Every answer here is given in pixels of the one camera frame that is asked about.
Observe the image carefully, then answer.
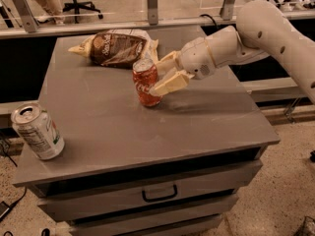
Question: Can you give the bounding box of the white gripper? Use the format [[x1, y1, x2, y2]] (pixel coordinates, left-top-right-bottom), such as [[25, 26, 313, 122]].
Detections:
[[149, 37, 216, 96]]

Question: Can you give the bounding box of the person legs left background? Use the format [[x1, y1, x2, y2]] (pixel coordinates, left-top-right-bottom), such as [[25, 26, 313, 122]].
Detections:
[[34, 0, 65, 25]]

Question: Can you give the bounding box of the black drawer handle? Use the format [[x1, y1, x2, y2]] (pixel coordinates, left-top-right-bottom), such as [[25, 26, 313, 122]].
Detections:
[[142, 184, 178, 203]]

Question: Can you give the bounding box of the metal railing frame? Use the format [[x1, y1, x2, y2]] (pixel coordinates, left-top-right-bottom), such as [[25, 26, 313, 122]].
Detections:
[[1, 0, 253, 39]]

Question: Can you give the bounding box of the red coke can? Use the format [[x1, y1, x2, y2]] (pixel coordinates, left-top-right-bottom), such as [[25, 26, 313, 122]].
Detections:
[[133, 58, 161, 107]]

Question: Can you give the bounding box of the grey drawer cabinet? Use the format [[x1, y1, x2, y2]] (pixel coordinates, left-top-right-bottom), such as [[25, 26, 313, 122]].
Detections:
[[14, 36, 279, 236]]

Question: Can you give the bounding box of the white green soda can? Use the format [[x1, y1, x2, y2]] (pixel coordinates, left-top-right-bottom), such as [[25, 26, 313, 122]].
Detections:
[[11, 103, 65, 160]]

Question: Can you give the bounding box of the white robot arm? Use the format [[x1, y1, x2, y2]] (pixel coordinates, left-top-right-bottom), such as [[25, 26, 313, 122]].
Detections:
[[149, 0, 315, 103]]

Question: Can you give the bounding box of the wire basket corner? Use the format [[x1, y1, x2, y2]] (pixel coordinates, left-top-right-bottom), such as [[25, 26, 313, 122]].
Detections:
[[293, 216, 315, 236]]

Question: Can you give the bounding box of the black cable behind table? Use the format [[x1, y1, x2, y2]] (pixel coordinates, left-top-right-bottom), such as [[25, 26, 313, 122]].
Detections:
[[198, 13, 221, 31]]

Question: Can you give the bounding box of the brown chip bag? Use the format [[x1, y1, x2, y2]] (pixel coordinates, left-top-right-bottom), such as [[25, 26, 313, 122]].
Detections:
[[68, 29, 158, 69]]

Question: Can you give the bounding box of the black floor cable with adapter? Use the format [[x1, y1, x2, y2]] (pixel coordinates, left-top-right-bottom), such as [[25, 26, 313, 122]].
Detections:
[[0, 138, 28, 223]]

